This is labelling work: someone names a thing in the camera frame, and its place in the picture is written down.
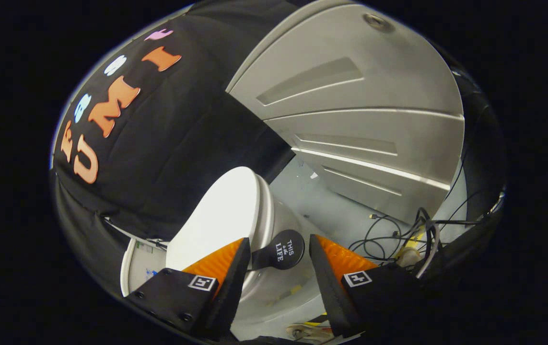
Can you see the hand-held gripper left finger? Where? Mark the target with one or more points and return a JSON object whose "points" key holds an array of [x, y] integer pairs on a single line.
{"points": [[233, 292]]}

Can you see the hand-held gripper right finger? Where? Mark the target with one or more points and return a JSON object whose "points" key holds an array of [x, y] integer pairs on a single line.
{"points": [[329, 287]]}

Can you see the white toilet lid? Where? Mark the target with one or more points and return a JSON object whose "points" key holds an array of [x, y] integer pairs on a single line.
{"points": [[226, 215]]}

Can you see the white toilet body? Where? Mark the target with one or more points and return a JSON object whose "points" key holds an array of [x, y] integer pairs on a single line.
{"points": [[293, 225]]}

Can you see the black backdrop cloth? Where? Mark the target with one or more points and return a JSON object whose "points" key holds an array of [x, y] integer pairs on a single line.
{"points": [[158, 143]]}

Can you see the white drawer cabinet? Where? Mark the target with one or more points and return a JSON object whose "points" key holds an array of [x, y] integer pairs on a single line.
{"points": [[350, 96]]}

